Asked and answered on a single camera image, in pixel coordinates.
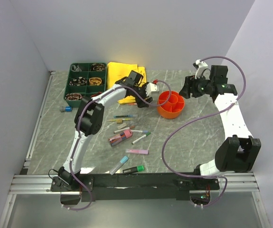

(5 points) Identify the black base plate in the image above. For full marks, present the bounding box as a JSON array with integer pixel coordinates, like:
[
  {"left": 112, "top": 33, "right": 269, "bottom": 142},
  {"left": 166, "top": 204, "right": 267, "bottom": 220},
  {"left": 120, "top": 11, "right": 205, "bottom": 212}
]
[{"left": 50, "top": 172, "right": 220, "bottom": 202}]

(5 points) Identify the aluminium rail frame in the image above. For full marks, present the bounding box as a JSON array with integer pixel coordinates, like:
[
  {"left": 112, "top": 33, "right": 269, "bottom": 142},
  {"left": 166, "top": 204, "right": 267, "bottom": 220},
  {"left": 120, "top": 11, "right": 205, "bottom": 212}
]
[{"left": 0, "top": 71, "right": 271, "bottom": 228}]

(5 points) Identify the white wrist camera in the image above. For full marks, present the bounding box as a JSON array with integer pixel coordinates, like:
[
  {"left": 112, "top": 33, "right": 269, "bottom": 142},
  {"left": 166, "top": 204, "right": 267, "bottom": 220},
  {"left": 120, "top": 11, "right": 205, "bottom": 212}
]
[
  {"left": 146, "top": 82, "right": 160, "bottom": 95},
  {"left": 193, "top": 59, "right": 208, "bottom": 78}
]

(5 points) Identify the dark brown rolled tie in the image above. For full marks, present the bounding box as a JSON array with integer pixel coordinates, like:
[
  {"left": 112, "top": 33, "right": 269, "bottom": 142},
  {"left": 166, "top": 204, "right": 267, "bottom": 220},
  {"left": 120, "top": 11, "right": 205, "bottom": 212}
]
[{"left": 90, "top": 63, "right": 106, "bottom": 72}]

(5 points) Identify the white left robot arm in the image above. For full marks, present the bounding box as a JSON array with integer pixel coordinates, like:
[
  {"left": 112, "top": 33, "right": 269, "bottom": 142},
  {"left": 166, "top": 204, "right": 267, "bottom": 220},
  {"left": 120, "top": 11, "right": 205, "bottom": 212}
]
[{"left": 58, "top": 76, "right": 159, "bottom": 191}]

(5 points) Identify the yellow pencil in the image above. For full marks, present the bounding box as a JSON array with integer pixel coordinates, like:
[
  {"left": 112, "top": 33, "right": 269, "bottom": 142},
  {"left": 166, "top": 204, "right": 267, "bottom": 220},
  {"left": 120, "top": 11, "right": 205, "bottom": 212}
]
[{"left": 107, "top": 118, "right": 133, "bottom": 122}]

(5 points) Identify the green compartment tray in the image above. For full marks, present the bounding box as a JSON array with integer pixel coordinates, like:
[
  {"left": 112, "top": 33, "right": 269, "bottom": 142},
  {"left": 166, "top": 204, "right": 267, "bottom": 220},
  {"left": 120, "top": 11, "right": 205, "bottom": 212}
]
[{"left": 64, "top": 63, "right": 107, "bottom": 108}]

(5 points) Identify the clear tube blue cap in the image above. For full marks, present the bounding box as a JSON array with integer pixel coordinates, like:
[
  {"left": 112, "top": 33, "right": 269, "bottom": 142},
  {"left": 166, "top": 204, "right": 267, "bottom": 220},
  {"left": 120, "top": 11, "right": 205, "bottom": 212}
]
[{"left": 109, "top": 155, "right": 129, "bottom": 175}]

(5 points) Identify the black white rolled tie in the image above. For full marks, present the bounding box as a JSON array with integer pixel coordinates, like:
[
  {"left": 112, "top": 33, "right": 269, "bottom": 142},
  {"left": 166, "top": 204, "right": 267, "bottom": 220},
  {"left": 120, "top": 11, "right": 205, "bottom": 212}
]
[{"left": 69, "top": 77, "right": 87, "bottom": 86}]

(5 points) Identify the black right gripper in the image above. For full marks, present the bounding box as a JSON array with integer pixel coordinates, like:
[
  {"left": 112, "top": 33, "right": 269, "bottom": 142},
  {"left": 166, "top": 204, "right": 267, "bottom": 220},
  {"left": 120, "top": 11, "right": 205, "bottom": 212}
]
[{"left": 179, "top": 73, "right": 214, "bottom": 99}]

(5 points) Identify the beige eraser block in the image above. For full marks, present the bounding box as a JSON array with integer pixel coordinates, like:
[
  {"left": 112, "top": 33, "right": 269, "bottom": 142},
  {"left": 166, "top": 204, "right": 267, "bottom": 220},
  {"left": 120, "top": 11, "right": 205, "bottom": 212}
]
[{"left": 117, "top": 123, "right": 127, "bottom": 130}]

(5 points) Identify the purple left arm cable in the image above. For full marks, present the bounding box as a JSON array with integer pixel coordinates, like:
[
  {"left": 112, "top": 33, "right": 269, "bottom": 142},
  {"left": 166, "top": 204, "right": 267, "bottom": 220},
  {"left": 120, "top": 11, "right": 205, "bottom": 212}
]
[{"left": 65, "top": 79, "right": 172, "bottom": 211}]

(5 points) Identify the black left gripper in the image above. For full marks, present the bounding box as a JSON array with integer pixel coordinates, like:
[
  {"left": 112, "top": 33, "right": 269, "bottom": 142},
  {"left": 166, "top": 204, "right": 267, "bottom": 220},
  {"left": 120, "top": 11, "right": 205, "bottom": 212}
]
[{"left": 132, "top": 83, "right": 153, "bottom": 108}]

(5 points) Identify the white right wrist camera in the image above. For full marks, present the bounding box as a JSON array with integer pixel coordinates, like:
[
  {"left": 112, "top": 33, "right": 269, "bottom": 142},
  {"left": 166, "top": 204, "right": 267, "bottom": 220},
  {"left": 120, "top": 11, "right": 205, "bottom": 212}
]
[{"left": 193, "top": 59, "right": 208, "bottom": 78}]

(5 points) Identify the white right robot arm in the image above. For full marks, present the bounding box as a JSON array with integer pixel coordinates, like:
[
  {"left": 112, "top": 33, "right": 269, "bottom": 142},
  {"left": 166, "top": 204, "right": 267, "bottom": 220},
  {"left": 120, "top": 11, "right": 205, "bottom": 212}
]
[{"left": 179, "top": 60, "right": 261, "bottom": 189}]

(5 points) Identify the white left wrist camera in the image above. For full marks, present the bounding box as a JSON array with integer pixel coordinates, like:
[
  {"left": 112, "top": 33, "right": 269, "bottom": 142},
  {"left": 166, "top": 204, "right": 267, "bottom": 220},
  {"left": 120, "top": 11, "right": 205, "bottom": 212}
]
[{"left": 146, "top": 82, "right": 160, "bottom": 95}]

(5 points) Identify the white marker blue cap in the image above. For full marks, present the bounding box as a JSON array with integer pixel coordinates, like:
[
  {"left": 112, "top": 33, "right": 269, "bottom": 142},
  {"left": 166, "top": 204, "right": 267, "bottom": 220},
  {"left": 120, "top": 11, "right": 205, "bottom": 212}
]
[{"left": 130, "top": 130, "right": 149, "bottom": 133}]

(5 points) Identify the black green highlighter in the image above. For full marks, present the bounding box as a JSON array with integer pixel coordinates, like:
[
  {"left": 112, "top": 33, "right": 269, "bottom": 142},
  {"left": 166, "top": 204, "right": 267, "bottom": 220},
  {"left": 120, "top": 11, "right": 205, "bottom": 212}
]
[{"left": 122, "top": 165, "right": 144, "bottom": 174}]

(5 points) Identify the grey rolled item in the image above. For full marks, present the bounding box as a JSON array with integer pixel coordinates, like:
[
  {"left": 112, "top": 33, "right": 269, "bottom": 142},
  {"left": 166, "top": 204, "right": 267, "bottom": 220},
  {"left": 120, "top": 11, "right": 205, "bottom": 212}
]
[{"left": 71, "top": 65, "right": 82, "bottom": 72}]

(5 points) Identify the yellow black rolled tie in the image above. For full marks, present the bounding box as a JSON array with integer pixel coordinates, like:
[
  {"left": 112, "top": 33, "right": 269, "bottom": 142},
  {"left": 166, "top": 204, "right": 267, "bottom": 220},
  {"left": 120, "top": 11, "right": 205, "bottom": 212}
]
[{"left": 88, "top": 77, "right": 103, "bottom": 86}]

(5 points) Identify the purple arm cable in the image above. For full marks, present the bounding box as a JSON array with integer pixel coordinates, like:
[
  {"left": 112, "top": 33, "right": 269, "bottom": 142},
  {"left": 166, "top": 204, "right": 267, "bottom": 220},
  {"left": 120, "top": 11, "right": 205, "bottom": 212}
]
[
  {"left": 161, "top": 56, "right": 246, "bottom": 207},
  {"left": 65, "top": 79, "right": 172, "bottom": 211}
]

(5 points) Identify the blue grey cylinder object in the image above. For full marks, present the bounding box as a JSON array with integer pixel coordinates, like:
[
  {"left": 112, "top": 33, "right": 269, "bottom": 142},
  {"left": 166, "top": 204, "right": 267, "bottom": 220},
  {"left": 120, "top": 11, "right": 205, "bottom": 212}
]
[{"left": 59, "top": 106, "right": 72, "bottom": 113}]

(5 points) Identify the orange round divided container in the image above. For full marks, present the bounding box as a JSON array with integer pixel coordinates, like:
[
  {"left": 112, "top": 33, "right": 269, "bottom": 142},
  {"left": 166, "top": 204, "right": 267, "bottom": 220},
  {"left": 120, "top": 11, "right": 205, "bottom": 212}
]
[{"left": 157, "top": 91, "right": 185, "bottom": 119}]

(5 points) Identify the dark blue pen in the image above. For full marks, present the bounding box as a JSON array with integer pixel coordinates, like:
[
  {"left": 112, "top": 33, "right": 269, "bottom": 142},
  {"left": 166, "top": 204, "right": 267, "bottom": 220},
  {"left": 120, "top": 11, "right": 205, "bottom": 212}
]
[{"left": 113, "top": 114, "right": 138, "bottom": 118}]

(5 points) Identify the white marker green cap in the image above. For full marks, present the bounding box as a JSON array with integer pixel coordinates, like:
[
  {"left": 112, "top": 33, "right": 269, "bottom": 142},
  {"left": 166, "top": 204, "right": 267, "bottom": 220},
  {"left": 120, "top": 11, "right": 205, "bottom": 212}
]
[{"left": 132, "top": 132, "right": 151, "bottom": 145}]

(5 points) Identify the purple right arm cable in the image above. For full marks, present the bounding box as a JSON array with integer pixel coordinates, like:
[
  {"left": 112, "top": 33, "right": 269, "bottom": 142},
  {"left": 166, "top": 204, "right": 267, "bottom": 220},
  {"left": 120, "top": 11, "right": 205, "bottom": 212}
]
[{"left": 161, "top": 56, "right": 246, "bottom": 207}]

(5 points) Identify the yellow folded cloth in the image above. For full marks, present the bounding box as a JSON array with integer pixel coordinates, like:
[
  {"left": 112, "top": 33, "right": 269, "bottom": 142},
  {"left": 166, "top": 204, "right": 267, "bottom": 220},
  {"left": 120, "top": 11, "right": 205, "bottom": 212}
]
[{"left": 104, "top": 62, "right": 147, "bottom": 105}]

